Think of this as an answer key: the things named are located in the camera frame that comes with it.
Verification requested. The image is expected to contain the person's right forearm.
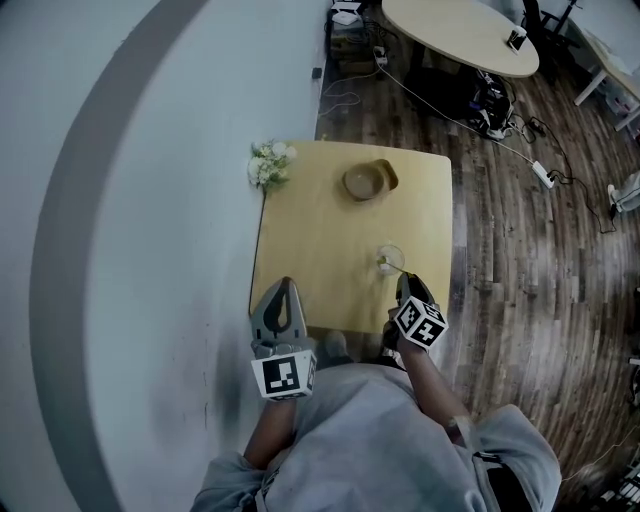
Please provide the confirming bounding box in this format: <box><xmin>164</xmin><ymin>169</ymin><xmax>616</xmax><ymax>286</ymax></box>
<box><xmin>398</xmin><ymin>343</ymin><xmax>472</xmax><ymax>446</ymax></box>

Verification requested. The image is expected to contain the person's grey sweatshirt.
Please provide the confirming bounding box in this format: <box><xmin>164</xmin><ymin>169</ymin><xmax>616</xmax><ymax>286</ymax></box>
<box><xmin>189</xmin><ymin>361</ymin><xmax>564</xmax><ymax>512</ymax></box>

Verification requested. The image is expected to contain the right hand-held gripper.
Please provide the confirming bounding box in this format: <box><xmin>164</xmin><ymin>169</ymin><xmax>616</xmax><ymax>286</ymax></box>
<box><xmin>382</xmin><ymin>272</ymin><xmax>449</xmax><ymax>355</ymax></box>

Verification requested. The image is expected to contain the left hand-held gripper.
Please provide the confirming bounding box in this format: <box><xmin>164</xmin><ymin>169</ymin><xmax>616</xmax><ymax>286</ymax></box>
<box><xmin>249</xmin><ymin>276</ymin><xmax>320</xmax><ymax>402</ymax></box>

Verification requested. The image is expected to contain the white router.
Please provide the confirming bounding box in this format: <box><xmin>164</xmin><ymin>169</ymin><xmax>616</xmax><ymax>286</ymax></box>
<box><xmin>331</xmin><ymin>1</ymin><xmax>365</xmax><ymax>27</ymax></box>

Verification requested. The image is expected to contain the black shoulder strap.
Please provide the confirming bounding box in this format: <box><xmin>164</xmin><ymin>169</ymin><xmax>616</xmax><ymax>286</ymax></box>
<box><xmin>471</xmin><ymin>449</ymin><xmax>527</xmax><ymax>512</ymax></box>

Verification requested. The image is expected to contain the clear glass cup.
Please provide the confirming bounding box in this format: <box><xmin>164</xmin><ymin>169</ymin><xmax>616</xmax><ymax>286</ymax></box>
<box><xmin>375</xmin><ymin>243</ymin><xmax>406</xmax><ymax>278</ymax></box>

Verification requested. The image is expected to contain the black cable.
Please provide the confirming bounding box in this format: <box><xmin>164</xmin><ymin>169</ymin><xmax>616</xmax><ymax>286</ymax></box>
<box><xmin>519</xmin><ymin>115</ymin><xmax>619</xmax><ymax>235</ymax></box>

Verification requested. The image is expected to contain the person's grey shoe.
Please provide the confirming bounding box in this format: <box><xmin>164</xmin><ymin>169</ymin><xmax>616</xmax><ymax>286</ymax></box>
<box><xmin>318</xmin><ymin>329</ymin><xmax>352</xmax><ymax>365</ymax></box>

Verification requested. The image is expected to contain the green spoon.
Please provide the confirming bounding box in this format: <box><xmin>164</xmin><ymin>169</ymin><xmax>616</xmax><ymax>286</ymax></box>
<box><xmin>377</xmin><ymin>255</ymin><xmax>414</xmax><ymax>277</ymax></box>

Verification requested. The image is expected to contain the white desk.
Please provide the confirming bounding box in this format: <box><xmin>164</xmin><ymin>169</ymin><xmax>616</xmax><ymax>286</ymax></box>
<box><xmin>573</xmin><ymin>27</ymin><xmax>640</xmax><ymax>134</ymax></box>

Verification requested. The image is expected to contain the white flower bouquet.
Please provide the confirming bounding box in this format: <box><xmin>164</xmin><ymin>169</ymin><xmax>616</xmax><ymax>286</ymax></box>
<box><xmin>246</xmin><ymin>139</ymin><xmax>300</xmax><ymax>194</ymax></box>

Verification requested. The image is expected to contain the person's left forearm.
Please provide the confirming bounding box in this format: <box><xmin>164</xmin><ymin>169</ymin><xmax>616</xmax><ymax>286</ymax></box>
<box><xmin>242</xmin><ymin>397</ymin><xmax>300</xmax><ymax>472</ymax></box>

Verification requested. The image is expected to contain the white cable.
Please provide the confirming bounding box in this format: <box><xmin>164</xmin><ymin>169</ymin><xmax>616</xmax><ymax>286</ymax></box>
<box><xmin>319</xmin><ymin>59</ymin><xmax>536</xmax><ymax>165</ymax></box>

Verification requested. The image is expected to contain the black office chair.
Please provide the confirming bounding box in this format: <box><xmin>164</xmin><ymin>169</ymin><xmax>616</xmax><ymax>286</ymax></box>
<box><xmin>521</xmin><ymin>0</ymin><xmax>577</xmax><ymax>54</ymax></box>

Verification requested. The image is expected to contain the wooden bowl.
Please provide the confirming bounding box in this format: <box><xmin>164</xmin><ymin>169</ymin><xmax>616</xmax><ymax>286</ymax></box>
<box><xmin>341</xmin><ymin>158</ymin><xmax>400</xmax><ymax>203</ymax></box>

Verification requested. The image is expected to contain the oval light wooden table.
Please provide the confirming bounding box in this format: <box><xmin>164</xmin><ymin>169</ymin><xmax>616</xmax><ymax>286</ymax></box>
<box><xmin>381</xmin><ymin>0</ymin><xmax>541</xmax><ymax>79</ymax></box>

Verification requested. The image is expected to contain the white power strip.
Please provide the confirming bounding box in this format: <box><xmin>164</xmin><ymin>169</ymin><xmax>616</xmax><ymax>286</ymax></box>
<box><xmin>530</xmin><ymin>160</ymin><xmax>558</xmax><ymax>191</ymax></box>

